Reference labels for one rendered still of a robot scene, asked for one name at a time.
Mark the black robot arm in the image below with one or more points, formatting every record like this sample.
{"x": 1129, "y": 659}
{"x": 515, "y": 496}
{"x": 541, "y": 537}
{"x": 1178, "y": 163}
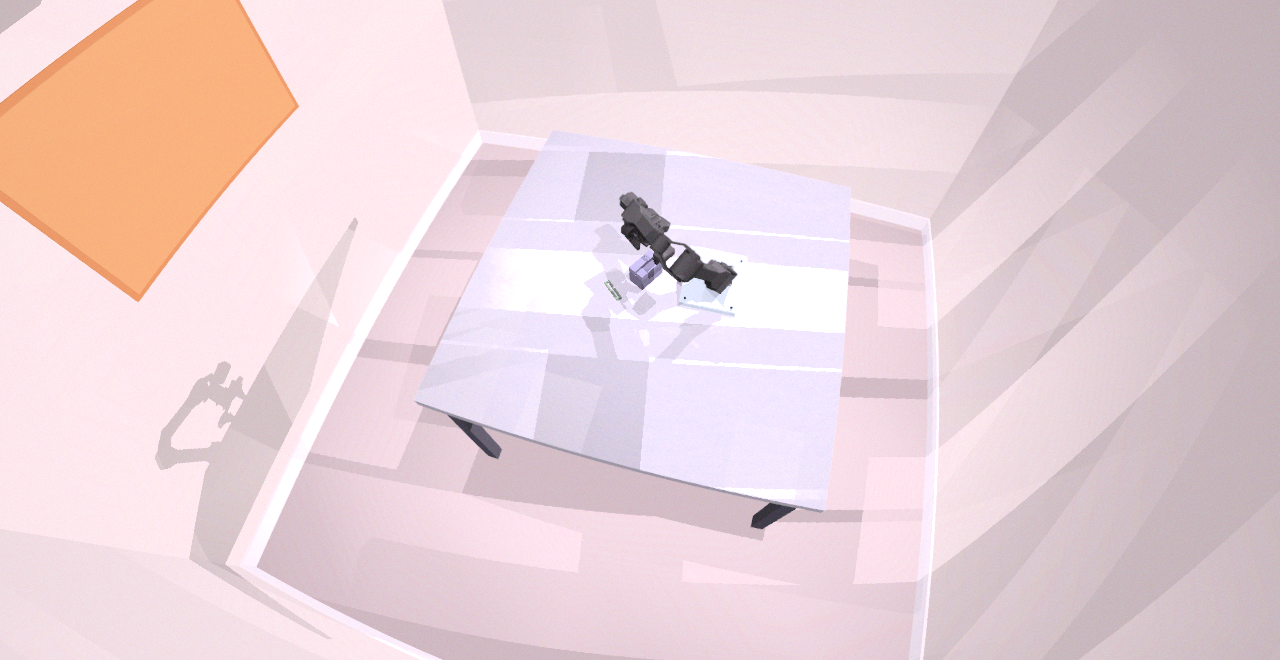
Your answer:
{"x": 716, "y": 275}

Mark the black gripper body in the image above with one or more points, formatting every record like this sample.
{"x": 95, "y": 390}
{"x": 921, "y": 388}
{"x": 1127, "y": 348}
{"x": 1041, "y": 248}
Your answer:
{"x": 631, "y": 231}

